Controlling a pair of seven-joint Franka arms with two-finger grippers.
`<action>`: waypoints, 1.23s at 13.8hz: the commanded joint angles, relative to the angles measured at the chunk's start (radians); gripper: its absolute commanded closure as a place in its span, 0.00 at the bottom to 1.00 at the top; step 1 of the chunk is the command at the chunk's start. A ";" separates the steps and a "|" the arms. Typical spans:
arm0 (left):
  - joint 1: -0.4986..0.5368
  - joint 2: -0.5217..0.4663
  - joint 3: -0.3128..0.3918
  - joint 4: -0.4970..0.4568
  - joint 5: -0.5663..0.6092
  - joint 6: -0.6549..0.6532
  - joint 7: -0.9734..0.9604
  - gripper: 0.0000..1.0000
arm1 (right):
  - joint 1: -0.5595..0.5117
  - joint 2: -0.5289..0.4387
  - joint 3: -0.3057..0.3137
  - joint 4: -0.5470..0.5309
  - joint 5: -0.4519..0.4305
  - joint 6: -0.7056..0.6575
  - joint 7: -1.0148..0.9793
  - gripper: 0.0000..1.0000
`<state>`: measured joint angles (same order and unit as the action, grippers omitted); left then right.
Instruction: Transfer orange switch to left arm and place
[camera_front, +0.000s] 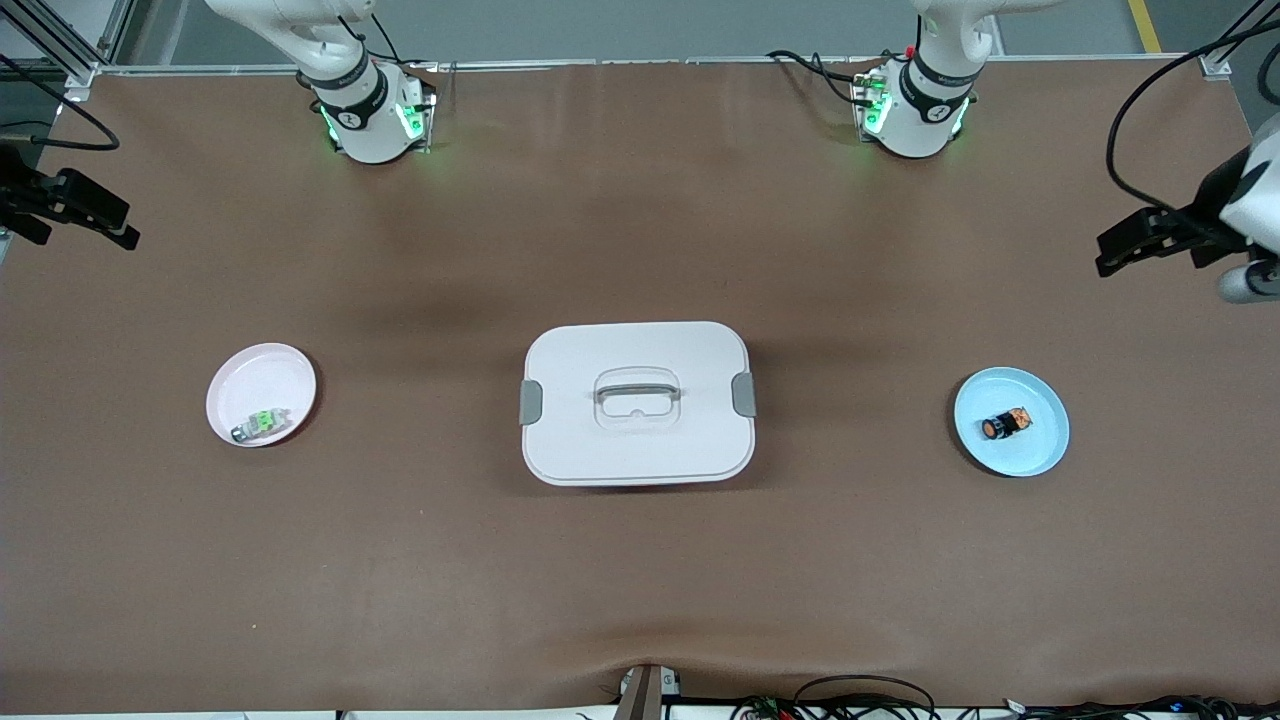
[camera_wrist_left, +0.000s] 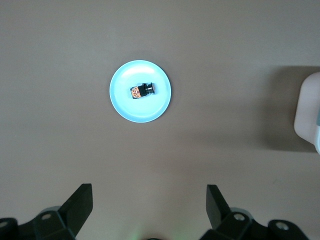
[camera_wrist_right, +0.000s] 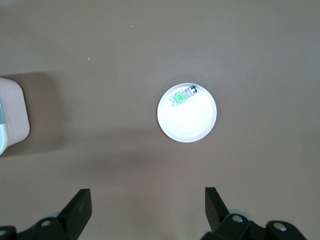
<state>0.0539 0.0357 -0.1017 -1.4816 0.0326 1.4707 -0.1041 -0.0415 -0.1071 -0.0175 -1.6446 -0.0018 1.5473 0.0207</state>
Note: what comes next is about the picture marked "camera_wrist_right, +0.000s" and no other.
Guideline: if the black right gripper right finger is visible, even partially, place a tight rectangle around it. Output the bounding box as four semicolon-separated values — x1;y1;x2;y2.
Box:
199;186;307;240

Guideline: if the green electrical switch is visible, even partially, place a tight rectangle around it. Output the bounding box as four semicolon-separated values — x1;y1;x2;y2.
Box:
169;84;200;108

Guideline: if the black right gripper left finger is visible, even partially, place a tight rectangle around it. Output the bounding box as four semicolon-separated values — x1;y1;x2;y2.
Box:
0;188;92;240

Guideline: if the brown table cover mat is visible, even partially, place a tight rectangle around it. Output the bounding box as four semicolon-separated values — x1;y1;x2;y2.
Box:
0;0;320;240

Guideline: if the pink round plate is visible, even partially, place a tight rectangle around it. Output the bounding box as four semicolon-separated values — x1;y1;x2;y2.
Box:
156;83;218;144

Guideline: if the white lidded storage box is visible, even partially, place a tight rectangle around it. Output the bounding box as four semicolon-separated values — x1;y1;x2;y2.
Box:
0;76;31;156

